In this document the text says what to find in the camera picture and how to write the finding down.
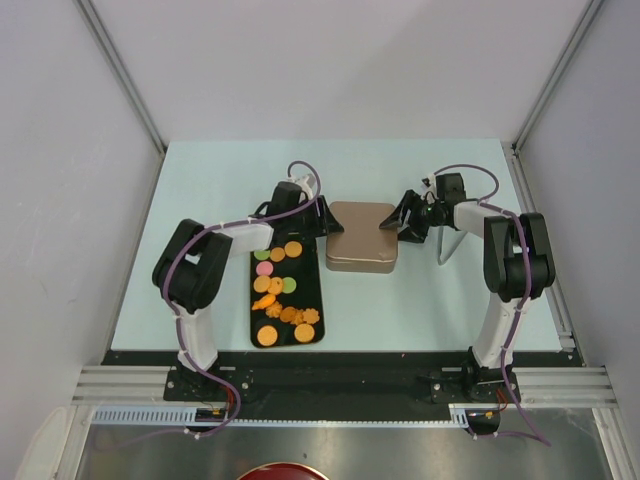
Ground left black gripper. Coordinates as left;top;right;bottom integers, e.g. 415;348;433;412
287;200;343;245

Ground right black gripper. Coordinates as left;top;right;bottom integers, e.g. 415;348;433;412
381;190;443;245

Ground square tin lid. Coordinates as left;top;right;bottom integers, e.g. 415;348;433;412
325;201;398;260

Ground round orange cookie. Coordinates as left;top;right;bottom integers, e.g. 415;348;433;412
256;325;278;347
294;323;315;344
284;241;303;258

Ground metal tongs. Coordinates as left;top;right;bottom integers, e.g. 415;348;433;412
436;227;467;266

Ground square cookie tin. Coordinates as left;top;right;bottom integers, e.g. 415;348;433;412
326;256;397;274

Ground pink round cookie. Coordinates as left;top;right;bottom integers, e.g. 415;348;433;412
255;261;274;276

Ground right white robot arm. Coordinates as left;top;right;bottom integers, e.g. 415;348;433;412
379;168;556;401

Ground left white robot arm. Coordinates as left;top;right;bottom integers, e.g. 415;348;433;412
152;174;344;400

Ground light green round cookie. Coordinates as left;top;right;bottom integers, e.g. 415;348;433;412
253;250;270;261

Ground black cookie tray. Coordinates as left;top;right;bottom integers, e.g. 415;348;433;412
249;239;326;349

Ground flower shaped orange cookie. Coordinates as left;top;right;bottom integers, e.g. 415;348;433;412
302;308;320;325

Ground red round object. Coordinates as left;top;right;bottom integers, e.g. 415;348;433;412
238;462;328;480

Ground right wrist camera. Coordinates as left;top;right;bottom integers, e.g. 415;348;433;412
422;173;438;199

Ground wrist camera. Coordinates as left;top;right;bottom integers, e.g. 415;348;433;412
287;174;317;198
422;173;438;199

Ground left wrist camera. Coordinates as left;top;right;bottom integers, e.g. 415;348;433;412
287;174;317;198

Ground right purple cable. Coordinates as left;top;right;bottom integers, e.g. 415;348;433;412
432;163;551;446

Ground purple cable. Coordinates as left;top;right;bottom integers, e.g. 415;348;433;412
432;163;551;446
94;160;322;451

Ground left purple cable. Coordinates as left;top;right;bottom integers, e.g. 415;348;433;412
94;160;322;451

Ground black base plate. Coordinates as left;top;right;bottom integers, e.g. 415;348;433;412
103;351;580;420

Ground white cable duct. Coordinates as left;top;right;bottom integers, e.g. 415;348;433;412
91;405;501;430

